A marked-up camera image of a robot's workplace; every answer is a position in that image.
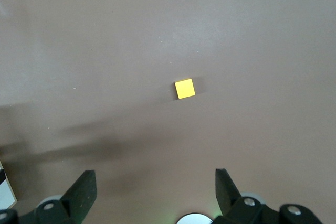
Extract yellow wooden cube block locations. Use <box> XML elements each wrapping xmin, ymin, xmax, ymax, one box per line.
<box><xmin>174</xmin><ymin>78</ymin><xmax>196</xmax><ymax>100</ymax></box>

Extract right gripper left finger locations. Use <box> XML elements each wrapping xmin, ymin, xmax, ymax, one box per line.
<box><xmin>0</xmin><ymin>169</ymin><xmax>98</xmax><ymax>224</ymax></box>

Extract white-fronted wooden drawer black handle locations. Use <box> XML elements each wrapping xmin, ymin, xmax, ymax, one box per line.
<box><xmin>0</xmin><ymin>161</ymin><xmax>15</xmax><ymax>207</ymax></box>

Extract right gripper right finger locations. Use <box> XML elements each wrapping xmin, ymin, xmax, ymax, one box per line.
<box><xmin>214</xmin><ymin>168</ymin><xmax>322</xmax><ymax>224</ymax></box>

